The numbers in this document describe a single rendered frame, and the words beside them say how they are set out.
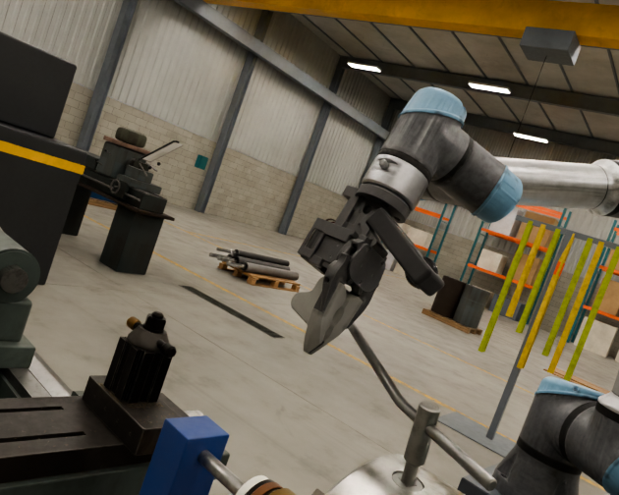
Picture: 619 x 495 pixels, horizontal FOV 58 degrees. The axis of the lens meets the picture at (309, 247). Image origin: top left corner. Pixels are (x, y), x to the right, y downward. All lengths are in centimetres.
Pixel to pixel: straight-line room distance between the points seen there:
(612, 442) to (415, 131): 57
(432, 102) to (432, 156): 7
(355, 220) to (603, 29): 1113
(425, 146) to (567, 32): 1101
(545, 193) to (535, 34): 1088
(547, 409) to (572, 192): 38
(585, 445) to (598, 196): 40
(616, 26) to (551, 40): 104
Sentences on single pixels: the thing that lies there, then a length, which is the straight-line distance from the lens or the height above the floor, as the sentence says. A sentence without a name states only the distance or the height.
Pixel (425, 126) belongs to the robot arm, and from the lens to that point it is 71.
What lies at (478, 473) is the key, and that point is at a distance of 55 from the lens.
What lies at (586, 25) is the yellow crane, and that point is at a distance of 1185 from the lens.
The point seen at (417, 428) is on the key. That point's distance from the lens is 60.
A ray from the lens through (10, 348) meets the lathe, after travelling 152.
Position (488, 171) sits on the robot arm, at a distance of 76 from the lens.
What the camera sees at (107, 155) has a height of 121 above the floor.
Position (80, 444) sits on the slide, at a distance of 106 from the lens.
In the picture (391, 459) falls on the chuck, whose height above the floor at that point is 124.
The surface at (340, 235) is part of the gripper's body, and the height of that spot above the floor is 145.
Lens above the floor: 147
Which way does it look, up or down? 4 degrees down
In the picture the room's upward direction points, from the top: 20 degrees clockwise
